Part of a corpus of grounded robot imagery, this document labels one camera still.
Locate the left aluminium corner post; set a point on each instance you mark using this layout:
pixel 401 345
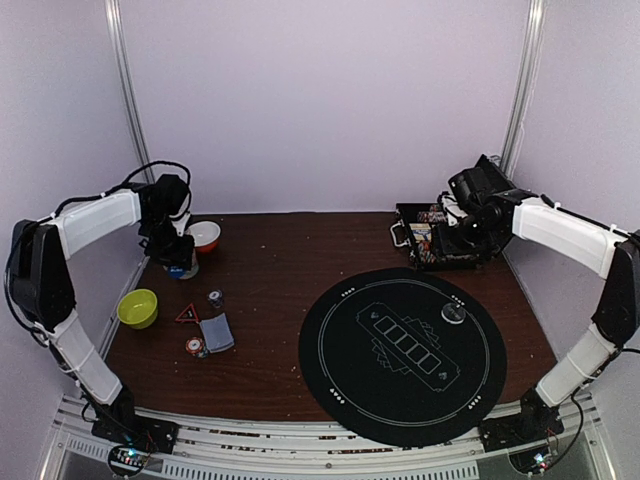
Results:
pixel 116 32

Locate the right aluminium corner post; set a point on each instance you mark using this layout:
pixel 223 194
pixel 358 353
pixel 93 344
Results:
pixel 524 85

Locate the poker chip row in case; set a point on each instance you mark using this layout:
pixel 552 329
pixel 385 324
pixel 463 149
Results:
pixel 426 259
pixel 432 217

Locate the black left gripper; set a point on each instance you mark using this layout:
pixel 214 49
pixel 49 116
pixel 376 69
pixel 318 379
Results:
pixel 183 255

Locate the purple poker chip stack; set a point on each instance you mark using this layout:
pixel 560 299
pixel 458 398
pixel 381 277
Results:
pixel 215 299

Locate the black red triangle marker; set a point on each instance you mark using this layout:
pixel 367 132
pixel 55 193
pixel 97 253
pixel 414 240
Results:
pixel 188 315

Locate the grey playing card deck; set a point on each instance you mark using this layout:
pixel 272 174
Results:
pixel 217 334

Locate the round black poker mat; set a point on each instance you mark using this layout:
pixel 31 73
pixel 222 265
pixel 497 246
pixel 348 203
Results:
pixel 377 356

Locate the aluminium corner post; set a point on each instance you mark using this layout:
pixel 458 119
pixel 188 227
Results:
pixel 116 32
pixel 524 85

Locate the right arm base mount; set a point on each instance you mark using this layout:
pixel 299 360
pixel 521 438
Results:
pixel 519 429

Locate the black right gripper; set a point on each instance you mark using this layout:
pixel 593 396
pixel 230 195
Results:
pixel 451 240

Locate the white floral ceramic mug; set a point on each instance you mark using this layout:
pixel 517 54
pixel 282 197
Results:
pixel 181 273

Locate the black poker chip case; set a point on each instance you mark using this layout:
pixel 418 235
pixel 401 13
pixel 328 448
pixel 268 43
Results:
pixel 480 197

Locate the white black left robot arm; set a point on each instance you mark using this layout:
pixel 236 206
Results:
pixel 38 287

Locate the orange poker chip stack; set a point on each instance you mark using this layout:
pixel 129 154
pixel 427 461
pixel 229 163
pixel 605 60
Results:
pixel 196 347

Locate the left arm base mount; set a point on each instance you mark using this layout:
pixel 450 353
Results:
pixel 146 434

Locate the orange white ceramic bowl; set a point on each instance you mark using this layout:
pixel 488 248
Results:
pixel 206 235

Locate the lime green bowl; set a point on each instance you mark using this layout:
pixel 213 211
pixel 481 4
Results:
pixel 138 309

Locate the blue playing card box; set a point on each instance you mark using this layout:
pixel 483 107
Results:
pixel 421 232

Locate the grey dealer button on mat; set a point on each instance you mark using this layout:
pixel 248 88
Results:
pixel 453 313

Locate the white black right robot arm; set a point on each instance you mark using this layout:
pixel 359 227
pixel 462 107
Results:
pixel 582 276

